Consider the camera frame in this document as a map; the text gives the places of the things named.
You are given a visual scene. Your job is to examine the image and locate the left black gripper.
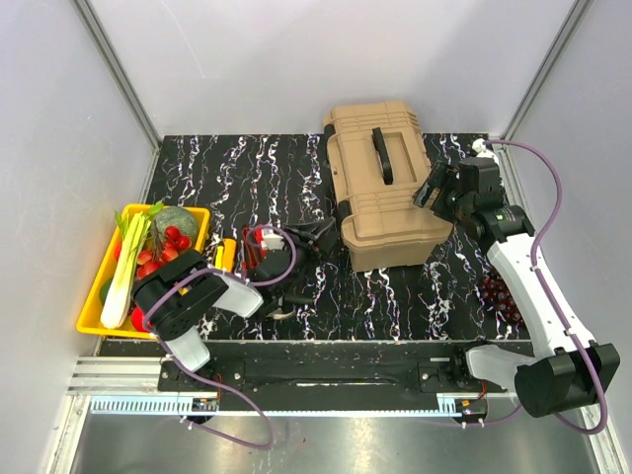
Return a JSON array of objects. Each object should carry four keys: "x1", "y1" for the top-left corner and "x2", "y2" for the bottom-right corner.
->
[{"x1": 276, "y1": 218, "x2": 341, "y2": 297}]

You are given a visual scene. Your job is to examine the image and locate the tan plastic tool box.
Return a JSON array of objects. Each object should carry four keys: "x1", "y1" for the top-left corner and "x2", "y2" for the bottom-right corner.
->
[{"x1": 324, "y1": 101, "x2": 453, "y2": 273}]

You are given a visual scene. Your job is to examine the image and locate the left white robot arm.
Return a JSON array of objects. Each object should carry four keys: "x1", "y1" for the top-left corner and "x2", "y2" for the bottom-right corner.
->
[{"x1": 131, "y1": 217, "x2": 337, "y2": 390}]

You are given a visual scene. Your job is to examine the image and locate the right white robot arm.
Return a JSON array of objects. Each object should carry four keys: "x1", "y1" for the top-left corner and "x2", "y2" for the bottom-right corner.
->
[{"x1": 414, "y1": 158, "x2": 620, "y2": 433}]

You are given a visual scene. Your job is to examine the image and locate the black marble pattern mat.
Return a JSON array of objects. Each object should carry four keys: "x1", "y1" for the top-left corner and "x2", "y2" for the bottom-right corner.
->
[{"x1": 147, "y1": 134, "x2": 528, "y2": 341}]

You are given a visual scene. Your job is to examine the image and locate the black hex key set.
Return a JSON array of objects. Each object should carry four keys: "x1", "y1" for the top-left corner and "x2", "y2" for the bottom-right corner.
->
[{"x1": 289, "y1": 277, "x2": 314, "y2": 306}]

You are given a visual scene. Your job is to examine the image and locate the steel claw hammer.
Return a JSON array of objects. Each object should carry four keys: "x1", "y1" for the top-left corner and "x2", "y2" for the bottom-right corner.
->
[{"x1": 263, "y1": 293, "x2": 302, "y2": 321}]

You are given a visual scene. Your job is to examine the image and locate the yellow utility knife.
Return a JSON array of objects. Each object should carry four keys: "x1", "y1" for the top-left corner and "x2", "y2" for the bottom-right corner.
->
[{"x1": 213, "y1": 238, "x2": 237, "y2": 273}]

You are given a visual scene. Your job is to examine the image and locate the dark purple grape bunch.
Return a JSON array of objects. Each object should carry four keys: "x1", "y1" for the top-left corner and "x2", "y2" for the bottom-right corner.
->
[{"x1": 481, "y1": 272, "x2": 523, "y2": 325}]

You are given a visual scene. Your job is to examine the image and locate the green melon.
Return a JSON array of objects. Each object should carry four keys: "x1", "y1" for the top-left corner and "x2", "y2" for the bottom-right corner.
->
[{"x1": 153, "y1": 206, "x2": 198, "y2": 242}]

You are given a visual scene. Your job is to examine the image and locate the red cherry cluster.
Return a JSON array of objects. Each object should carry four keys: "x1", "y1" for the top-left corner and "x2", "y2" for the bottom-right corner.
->
[{"x1": 135, "y1": 225, "x2": 192, "y2": 280}]

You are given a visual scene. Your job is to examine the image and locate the red apple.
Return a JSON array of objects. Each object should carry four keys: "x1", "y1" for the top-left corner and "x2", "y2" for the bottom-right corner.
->
[{"x1": 130, "y1": 307, "x2": 147, "y2": 333}]

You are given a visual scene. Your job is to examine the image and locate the green white leek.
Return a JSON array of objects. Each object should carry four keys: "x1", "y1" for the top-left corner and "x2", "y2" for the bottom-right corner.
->
[{"x1": 101, "y1": 210, "x2": 151, "y2": 329}]

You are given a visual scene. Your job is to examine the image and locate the green lime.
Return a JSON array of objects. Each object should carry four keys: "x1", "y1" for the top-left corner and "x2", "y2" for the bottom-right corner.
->
[{"x1": 99, "y1": 277, "x2": 113, "y2": 305}]

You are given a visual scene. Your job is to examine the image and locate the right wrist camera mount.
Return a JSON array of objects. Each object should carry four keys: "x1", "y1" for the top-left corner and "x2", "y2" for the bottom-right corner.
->
[{"x1": 458, "y1": 138, "x2": 504, "y2": 199}]

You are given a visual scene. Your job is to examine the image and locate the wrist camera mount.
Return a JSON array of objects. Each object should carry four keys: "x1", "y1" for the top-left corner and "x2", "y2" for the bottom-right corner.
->
[
  {"x1": 458, "y1": 138, "x2": 504, "y2": 199},
  {"x1": 261, "y1": 228, "x2": 285, "y2": 252}
]

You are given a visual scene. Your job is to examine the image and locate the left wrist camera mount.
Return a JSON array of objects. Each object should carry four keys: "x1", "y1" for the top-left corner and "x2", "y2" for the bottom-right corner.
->
[{"x1": 261, "y1": 228, "x2": 285, "y2": 252}]

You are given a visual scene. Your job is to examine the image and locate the red handled pliers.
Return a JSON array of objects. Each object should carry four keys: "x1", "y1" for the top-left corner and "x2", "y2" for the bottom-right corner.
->
[{"x1": 242, "y1": 226, "x2": 265, "y2": 270}]

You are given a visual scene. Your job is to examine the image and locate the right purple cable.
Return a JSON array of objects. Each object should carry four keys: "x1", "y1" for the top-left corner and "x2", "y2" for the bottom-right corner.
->
[{"x1": 483, "y1": 139, "x2": 608, "y2": 435}]

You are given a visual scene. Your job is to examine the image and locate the purple cable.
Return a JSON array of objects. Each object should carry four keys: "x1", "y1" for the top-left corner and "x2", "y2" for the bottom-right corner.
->
[
  {"x1": 145, "y1": 224, "x2": 297, "y2": 449},
  {"x1": 483, "y1": 139, "x2": 608, "y2": 435}
]

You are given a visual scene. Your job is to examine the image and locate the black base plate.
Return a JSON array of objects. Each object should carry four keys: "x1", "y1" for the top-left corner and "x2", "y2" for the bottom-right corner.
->
[{"x1": 157, "y1": 340, "x2": 534, "y2": 414}]

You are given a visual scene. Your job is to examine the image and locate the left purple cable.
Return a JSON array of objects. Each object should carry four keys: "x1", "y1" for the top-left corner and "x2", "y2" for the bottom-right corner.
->
[{"x1": 145, "y1": 224, "x2": 297, "y2": 449}]

